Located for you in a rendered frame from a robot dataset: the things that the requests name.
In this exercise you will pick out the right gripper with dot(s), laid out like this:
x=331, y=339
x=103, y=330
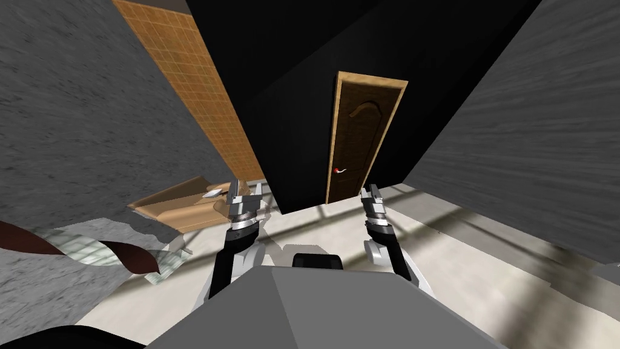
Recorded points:
x=373, y=204

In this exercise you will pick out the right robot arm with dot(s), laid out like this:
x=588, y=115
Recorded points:
x=387, y=242

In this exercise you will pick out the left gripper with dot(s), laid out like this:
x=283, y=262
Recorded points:
x=243, y=206

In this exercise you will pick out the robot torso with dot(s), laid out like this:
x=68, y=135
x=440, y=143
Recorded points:
x=319, y=310

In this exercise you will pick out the tan wooden furniture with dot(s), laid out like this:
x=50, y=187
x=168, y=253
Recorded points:
x=186, y=208

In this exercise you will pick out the brown wooden door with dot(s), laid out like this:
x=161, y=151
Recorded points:
x=361, y=140

